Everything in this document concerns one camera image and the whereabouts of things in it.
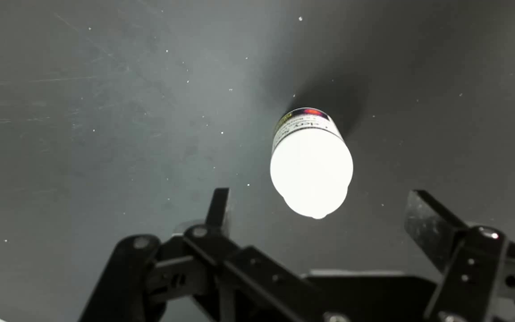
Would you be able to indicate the white pill bottle with label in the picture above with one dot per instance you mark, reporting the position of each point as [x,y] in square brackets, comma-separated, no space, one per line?
[312,167]

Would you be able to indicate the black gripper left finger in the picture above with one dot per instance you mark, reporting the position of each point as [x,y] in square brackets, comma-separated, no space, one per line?
[198,274]

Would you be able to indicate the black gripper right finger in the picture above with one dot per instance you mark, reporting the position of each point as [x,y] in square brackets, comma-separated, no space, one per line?
[473,262]

